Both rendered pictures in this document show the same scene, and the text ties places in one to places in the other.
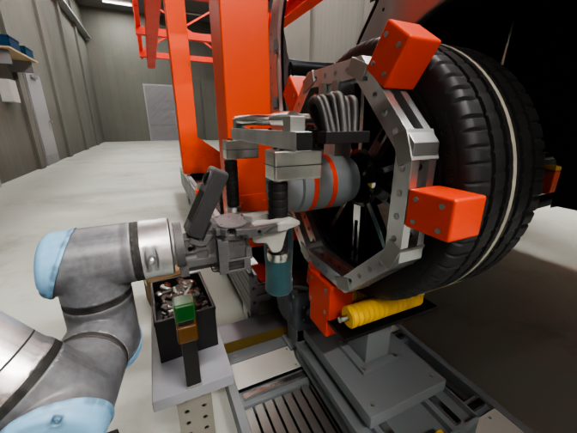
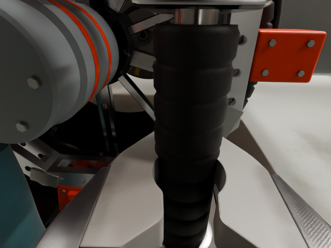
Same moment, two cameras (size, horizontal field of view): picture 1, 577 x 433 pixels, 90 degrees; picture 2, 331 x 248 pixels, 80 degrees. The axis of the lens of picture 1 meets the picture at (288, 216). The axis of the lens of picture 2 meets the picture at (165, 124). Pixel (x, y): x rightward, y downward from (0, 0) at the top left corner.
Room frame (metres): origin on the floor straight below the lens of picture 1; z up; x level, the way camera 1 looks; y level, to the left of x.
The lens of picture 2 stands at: (0.46, 0.11, 0.90)
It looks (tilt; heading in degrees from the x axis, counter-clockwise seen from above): 28 degrees down; 298
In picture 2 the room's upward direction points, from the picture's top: 1 degrees clockwise
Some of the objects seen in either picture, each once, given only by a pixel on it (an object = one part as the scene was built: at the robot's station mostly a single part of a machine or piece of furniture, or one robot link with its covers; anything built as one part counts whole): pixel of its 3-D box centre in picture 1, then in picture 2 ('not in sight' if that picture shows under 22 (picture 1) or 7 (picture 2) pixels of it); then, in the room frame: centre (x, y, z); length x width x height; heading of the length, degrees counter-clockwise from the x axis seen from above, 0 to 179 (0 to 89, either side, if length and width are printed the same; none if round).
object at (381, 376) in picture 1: (369, 328); not in sight; (0.82, -0.28, 0.32); 0.40 x 0.30 x 0.28; 25
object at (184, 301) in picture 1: (184, 307); not in sight; (0.49, 0.21, 0.64); 0.04 x 0.04 x 0.04; 25
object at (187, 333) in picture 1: (186, 328); not in sight; (0.49, 0.21, 0.59); 0.04 x 0.04 x 0.04; 25
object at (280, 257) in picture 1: (278, 219); (185, 157); (0.50, 0.02, 0.83); 0.04 x 0.04 x 0.16
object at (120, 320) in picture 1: (103, 330); not in sight; (0.36, 0.28, 0.69); 0.12 x 0.09 x 0.12; 17
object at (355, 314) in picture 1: (384, 305); not in sight; (0.68, -0.26, 0.51); 0.29 x 0.06 x 0.06; 115
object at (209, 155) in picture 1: (223, 153); not in sight; (3.02, 0.67, 0.69); 0.52 x 0.17 x 0.35; 115
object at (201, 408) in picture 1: (191, 384); not in sight; (0.70, 0.30, 0.21); 0.10 x 0.10 x 0.42; 25
